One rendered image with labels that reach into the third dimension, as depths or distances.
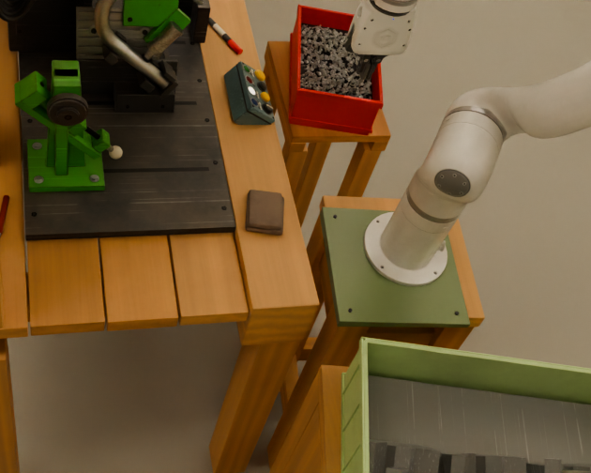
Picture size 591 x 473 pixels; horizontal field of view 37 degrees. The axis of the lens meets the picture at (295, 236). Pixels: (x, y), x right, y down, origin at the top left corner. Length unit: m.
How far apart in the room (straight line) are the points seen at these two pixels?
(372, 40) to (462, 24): 2.50
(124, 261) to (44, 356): 0.93
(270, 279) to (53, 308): 0.42
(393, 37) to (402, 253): 0.51
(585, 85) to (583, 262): 1.89
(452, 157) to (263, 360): 0.66
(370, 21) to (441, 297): 0.66
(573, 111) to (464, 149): 0.20
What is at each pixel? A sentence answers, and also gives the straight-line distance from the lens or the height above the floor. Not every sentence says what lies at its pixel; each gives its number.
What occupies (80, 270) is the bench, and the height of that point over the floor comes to 0.88.
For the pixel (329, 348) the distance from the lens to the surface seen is 1.98.
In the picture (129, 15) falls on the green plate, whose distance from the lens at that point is 1.97.
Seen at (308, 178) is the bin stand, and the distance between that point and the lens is 2.82.
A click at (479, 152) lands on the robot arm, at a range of 1.62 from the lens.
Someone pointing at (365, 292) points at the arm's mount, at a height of 0.87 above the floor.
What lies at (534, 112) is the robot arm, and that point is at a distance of 1.59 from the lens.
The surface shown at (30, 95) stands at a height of 1.14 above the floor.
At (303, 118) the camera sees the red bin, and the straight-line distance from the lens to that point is 2.21.
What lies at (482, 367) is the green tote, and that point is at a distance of 1.81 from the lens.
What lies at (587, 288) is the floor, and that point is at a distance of 3.33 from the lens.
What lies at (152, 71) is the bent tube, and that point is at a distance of 2.00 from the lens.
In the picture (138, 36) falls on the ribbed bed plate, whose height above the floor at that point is 1.03.
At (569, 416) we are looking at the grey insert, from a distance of 1.94.
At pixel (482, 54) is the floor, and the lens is 3.97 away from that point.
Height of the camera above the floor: 2.38
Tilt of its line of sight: 52 degrees down
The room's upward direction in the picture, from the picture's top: 19 degrees clockwise
